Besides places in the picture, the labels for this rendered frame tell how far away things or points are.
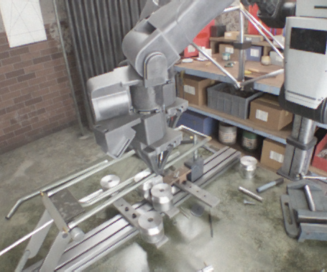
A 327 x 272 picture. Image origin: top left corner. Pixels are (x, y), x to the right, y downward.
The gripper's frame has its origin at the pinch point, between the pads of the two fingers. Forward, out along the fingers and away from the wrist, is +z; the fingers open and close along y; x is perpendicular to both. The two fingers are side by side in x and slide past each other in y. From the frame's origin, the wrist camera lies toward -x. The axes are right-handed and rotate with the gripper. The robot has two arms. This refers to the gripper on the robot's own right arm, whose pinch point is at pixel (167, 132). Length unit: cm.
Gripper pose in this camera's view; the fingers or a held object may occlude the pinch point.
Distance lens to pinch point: 65.1
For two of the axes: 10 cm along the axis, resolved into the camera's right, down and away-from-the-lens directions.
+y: 6.4, 3.3, -7.0
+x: 7.6, -3.8, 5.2
